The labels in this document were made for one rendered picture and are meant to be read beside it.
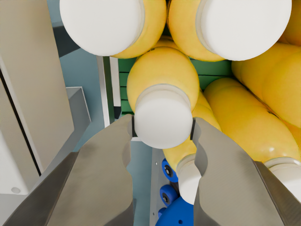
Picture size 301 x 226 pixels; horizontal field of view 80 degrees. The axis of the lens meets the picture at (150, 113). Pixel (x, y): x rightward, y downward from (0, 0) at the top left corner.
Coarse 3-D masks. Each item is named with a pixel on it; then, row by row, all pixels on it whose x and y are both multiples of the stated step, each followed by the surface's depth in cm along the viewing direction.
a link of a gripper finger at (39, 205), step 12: (72, 156) 8; (60, 168) 8; (48, 180) 7; (60, 180) 7; (36, 192) 7; (48, 192) 7; (60, 192) 7; (24, 204) 6; (36, 204) 6; (48, 204) 6; (12, 216) 6; (24, 216) 6; (36, 216) 6; (48, 216) 6
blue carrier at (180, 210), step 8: (176, 200) 32; (184, 200) 32; (168, 208) 31; (176, 208) 31; (184, 208) 31; (192, 208) 31; (160, 216) 30; (168, 216) 29; (176, 216) 29; (184, 216) 29; (192, 216) 30; (160, 224) 28; (168, 224) 28; (176, 224) 28; (184, 224) 28; (192, 224) 28
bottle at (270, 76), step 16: (272, 48) 21; (288, 48) 19; (240, 64) 25; (256, 64) 21; (272, 64) 19; (288, 64) 17; (240, 80) 26; (256, 80) 21; (272, 80) 18; (288, 80) 16; (272, 96) 18; (288, 96) 16; (288, 112) 16
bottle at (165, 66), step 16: (160, 48) 17; (176, 48) 19; (144, 64) 15; (160, 64) 14; (176, 64) 14; (192, 64) 16; (128, 80) 16; (144, 80) 14; (160, 80) 13; (176, 80) 13; (192, 80) 14; (128, 96) 15; (192, 96) 14; (192, 112) 15
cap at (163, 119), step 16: (144, 96) 12; (160, 96) 11; (176, 96) 11; (144, 112) 11; (160, 112) 11; (176, 112) 11; (144, 128) 12; (160, 128) 12; (176, 128) 12; (160, 144) 12; (176, 144) 12
